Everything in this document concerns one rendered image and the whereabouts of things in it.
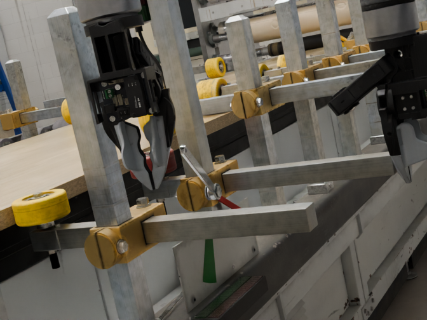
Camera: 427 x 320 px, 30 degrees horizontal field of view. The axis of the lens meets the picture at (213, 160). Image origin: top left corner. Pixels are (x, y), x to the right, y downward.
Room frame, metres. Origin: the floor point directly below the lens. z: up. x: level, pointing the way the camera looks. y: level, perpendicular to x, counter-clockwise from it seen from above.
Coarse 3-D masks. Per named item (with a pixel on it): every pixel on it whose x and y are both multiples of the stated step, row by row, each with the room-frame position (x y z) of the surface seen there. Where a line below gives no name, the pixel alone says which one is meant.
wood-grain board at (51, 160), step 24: (216, 120) 1.75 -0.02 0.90; (24, 144) 2.09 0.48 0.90; (48, 144) 1.95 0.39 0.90; (72, 144) 1.83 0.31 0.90; (144, 144) 1.54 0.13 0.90; (0, 168) 1.65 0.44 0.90; (24, 168) 1.57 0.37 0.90; (48, 168) 1.49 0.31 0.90; (72, 168) 1.41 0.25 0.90; (0, 192) 1.31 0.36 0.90; (24, 192) 1.25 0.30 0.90; (72, 192) 1.28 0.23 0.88; (0, 216) 1.13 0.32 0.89
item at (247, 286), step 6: (252, 276) 1.20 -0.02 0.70; (258, 276) 1.20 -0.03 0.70; (246, 282) 1.18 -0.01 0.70; (252, 282) 1.18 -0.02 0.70; (240, 288) 1.16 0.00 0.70; (246, 288) 1.15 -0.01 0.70; (234, 294) 1.14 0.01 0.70; (240, 294) 1.13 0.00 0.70; (228, 300) 1.12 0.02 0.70; (234, 300) 1.11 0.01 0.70; (222, 306) 1.10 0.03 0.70; (228, 306) 1.09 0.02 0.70; (216, 312) 1.08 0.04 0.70; (222, 312) 1.07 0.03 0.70
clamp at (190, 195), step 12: (216, 168) 1.27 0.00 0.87; (228, 168) 1.29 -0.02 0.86; (180, 180) 1.25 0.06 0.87; (192, 180) 1.22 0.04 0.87; (216, 180) 1.25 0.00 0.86; (180, 192) 1.22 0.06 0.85; (192, 192) 1.21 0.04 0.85; (204, 192) 1.21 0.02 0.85; (228, 192) 1.27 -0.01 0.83; (180, 204) 1.23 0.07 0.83; (192, 204) 1.22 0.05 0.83; (204, 204) 1.21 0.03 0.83
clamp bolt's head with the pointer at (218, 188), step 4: (216, 188) 1.20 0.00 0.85; (220, 188) 1.21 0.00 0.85; (216, 192) 1.20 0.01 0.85; (220, 192) 1.21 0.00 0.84; (208, 196) 1.21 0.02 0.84; (220, 200) 1.24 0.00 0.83; (224, 200) 1.25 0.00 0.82; (228, 200) 1.26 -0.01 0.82; (228, 204) 1.26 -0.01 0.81; (232, 204) 1.27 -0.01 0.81; (232, 208) 1.27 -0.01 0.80; (236, 208) 1.28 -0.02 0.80
